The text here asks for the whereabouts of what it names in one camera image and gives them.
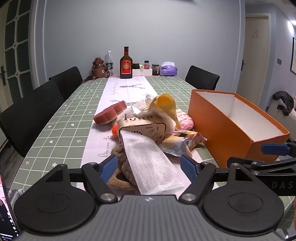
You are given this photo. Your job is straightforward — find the wooden radio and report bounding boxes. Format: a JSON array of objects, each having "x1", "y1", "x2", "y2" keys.
[{"x1": 117, "y1": 113, "x2": 173, "y2": 145}]

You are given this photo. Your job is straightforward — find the brown bear bottle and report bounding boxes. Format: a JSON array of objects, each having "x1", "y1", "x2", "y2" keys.
[{"x1": 82, "y1": 57, "x2": 110, "y2": 82}]

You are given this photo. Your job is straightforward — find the foil snack packet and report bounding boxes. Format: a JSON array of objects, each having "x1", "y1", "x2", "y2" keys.
[{"x1": 160, "y1": 130, "x2": 208, "y2": 158}]

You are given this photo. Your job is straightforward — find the grey phone stand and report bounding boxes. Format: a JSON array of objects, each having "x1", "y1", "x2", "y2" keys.
[{"x1": 8, "y1": 189, "x2": 25, "y2": 202}]

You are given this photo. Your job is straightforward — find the white textured cloth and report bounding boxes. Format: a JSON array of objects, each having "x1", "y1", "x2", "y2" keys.
[{"x1": 119, "y1": 130, "x2": 185, "y2": 195}]

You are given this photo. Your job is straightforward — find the smartphone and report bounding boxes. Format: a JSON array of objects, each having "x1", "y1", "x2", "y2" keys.
[{"x1": 0, "y1": 162, "x2": 21, "y2": 239}]

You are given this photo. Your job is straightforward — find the orange knitted toy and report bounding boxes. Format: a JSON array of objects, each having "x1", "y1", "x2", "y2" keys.
[{"x1": 112, "y1": 123, "x2": 121, "y2": 139}]

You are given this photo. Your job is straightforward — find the orange cardboard box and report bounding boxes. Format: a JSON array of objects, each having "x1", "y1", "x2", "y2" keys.
[{"x1": 188, "y1": 89, "x2": 290, "y2": 169}]

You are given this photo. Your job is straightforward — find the cream sofa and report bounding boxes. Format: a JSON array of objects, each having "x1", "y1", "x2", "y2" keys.
[{"x1": 266, "y1": 95, "x2": 296, "y2": 139}]

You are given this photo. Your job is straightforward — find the brown liquor bottle red label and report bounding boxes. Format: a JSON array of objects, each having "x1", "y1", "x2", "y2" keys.
[{"x1": 120, "y1": 46, "x2": 133, "y2": 79}]

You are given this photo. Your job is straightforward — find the brown plush toy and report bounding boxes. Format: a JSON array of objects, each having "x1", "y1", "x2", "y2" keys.
[{"x1": 106, "y1": 143, "x2": 140, "y2": 192}]

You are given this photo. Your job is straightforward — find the plain cream door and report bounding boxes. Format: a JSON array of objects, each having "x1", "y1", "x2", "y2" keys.
[{"x1": 236, "y1": 13, "x2": 271, "y2": 107}]

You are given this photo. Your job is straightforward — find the framed wall picture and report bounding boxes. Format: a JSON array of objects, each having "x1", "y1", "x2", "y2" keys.
[{"x1": 290, "y1": 37, "x2": 296, "y2": 75}]

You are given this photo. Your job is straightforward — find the red soft cushion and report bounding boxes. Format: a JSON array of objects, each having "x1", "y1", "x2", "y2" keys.
[{"x1": 93, "y1": 101, "x2": 128, "y2": 126}]

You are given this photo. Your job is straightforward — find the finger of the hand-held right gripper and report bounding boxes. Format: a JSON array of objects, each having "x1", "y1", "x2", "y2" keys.
[
  {"x1": 261, "y1": 142, "x2": 296, "y2": 156},
  {"x1": 226, "y1": 156, "x2": 296, "y2": 176}
]

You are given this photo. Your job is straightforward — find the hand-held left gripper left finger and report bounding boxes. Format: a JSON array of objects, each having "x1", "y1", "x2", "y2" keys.
[{"x1": 45, "y1": 154, "x2": 119, "y2": 205}]

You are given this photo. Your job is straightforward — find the purple tissue box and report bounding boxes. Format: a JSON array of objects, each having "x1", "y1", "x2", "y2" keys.
[{"x1": 159, "y1": 61, "x2": 178, "y2": 76}]

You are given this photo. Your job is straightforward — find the clear water bottle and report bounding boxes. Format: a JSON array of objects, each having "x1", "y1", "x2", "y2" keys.
[{"x1": 105, "y1": 50, "x2": 114, "y2": 77}]

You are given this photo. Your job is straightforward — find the yellow cloth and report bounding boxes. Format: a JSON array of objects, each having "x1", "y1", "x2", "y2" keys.
[{"x1": 148, "y1": 93, "x2": 182, "y2": 130}]

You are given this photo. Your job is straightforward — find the pink crochet pouch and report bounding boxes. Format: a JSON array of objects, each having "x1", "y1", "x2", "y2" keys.
[{"x1": 174, "y1": 108, "x2": 194, "y2": 130}]

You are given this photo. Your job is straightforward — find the white printed table runner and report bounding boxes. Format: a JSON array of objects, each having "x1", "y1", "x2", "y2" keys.
[{"x1": 81, "y1": 76, "x2": 219, "y2": 193}]

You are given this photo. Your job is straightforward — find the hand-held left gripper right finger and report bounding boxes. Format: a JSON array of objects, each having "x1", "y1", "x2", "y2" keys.
[{"x1": 179, "y1": 154, "x2": 254, "y2": 205}]

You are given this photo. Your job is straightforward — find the black chair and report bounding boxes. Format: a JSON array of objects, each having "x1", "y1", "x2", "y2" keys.
[
  {"x1": 185, "y1": 65, "x2": 220, "y2": 91},
  {"x1": 48, "y1": 66, "x2": 83, "y2": 100},
  {"x1": 0, "y1": 80, "x2": 65, "y2": 158}
]

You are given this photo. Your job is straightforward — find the glass panel door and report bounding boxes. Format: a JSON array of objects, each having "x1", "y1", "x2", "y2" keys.
[{"x1": 0, "y1": 0, "x2": 36, "y2": 112}]

